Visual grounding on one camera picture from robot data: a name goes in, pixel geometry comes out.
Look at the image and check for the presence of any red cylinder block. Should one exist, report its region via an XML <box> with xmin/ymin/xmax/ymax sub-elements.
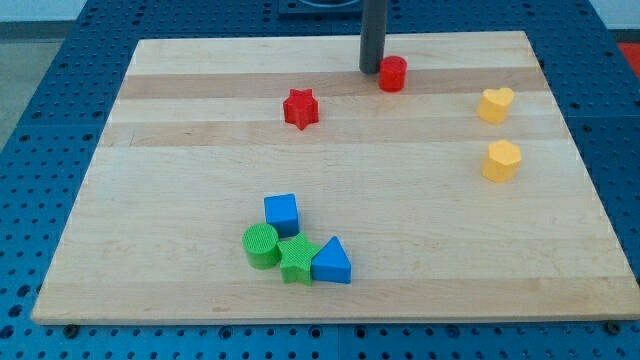
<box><xmin>378</xmin><ymin>56</ymin><xmax>408</xmax><ymax>92</ymax></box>

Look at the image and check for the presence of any red star block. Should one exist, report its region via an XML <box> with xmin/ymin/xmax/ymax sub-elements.
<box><xmin>283</xmin><ymin>89</ymin><xmax>319</xmax><ymax>130</ymax></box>

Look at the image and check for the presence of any green star block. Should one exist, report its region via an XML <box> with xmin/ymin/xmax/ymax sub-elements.
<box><xmin>277</xmin><ymin>233</ymin><xmax>321</xmax><ymax>286</ymax></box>

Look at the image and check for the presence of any blue cube block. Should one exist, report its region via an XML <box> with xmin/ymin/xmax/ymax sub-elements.
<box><xmin>264</xmin><ymin>193</ymin><xmax>300</xmax><ymax>238</ymax></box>

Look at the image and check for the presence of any light wooden board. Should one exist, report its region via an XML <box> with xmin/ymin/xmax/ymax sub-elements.
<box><xmin>32</xmin><ymin>31</ymin><xmax>639</xmax><ymax>325</ymax></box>

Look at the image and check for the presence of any blue triangle block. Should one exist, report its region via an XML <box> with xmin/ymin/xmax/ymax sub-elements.
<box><xmin>311</xmin><ymin>236</ymin><xmax>352</xmax><ymax>284</ymax></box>

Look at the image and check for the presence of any green cylinder block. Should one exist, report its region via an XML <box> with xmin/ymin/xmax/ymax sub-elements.
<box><xmin>242</xmin><ymin>223</ymin><xmax>281</xmax><ymax>270</ymax></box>

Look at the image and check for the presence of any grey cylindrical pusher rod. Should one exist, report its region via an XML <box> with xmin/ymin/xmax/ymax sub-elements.
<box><xmin>359</xmin><ymin>0</ymin><xmax>389</xmax><ymax>74</ymax></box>

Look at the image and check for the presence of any yellow hexagon block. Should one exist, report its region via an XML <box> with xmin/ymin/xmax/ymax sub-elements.
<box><xmin>481</xmin><ymin>140</ymin><xmax>522</xmax><ymax>183</ymax></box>

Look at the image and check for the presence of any yellow heart block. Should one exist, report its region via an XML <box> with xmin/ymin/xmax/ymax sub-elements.
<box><xmin>476</xmin><ymin>88</ymin><xmax>515</xmax><ymax>125</ymax></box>

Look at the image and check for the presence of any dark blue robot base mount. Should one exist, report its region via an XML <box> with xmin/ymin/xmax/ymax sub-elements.
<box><xmin>275</xmin><ymin>0</ymin><xmax>362</xmax><ymax>18</ymax></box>

